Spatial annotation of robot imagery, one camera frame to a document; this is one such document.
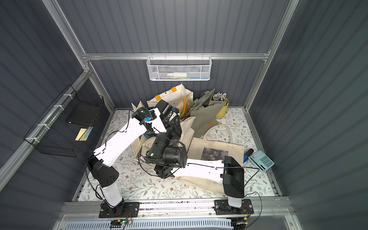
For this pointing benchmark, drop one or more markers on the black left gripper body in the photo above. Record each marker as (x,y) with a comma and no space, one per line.
(175,123)

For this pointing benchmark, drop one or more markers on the cream tote bag front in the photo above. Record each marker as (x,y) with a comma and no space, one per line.
(142,143)

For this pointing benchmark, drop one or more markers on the black wire wall basket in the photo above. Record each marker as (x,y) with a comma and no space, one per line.
(54,136)

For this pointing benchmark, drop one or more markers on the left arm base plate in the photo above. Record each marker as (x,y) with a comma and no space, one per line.
(122,210)

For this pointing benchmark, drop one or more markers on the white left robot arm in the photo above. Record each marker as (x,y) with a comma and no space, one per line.
(101,162)

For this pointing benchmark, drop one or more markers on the cream tote yellow handles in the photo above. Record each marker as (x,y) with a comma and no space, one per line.
(178,96)

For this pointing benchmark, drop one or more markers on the white wire wall basket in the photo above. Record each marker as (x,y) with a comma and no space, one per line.
(197,68)

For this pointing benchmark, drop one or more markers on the yellow pencil cup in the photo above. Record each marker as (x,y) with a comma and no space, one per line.
(223,111)

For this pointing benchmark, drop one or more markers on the olive green canvas bag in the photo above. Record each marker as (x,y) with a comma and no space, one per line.
(204,110)

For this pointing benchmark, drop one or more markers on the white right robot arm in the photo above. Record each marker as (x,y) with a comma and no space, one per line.
(169,155)

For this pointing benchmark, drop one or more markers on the teal calculator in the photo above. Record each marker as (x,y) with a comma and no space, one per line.
(261,160)

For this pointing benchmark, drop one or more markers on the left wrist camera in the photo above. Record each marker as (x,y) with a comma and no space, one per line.
(152,122)

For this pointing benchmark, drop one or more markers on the yellow sticky notepad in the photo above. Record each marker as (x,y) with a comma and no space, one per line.
(82,135)

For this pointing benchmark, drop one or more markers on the cream tote with purple print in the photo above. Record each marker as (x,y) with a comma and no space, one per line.
(206,159)

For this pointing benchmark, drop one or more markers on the black notebook in basket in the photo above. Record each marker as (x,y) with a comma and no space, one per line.
(83,114)

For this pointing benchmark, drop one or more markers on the white tube in basket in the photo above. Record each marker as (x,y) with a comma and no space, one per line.
(177,75)

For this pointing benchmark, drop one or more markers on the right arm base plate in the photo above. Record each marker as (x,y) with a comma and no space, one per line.
(222,207)

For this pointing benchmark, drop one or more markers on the bundle of pencils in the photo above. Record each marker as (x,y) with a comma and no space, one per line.
(219,96)

